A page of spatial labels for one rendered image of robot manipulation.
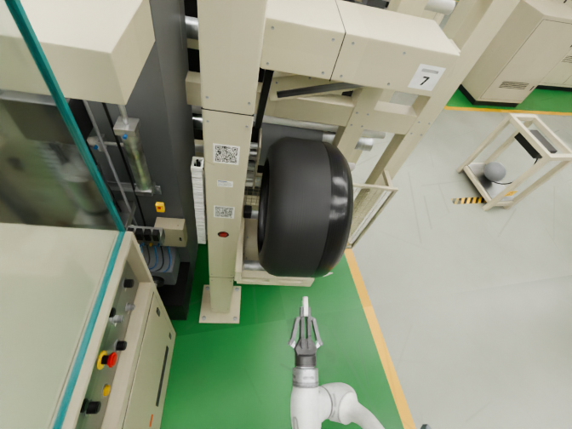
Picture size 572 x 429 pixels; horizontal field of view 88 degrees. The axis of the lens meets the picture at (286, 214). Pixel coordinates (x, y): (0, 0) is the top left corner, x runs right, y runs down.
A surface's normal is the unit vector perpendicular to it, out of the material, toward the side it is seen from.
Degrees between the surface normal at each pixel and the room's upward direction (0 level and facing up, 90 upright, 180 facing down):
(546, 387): 0
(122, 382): 0
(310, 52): 90
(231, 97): 90
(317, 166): 6
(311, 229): 51
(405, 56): 90
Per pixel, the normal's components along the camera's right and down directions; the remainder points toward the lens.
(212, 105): 0.04, 0.82
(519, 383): 0.19, -0.57
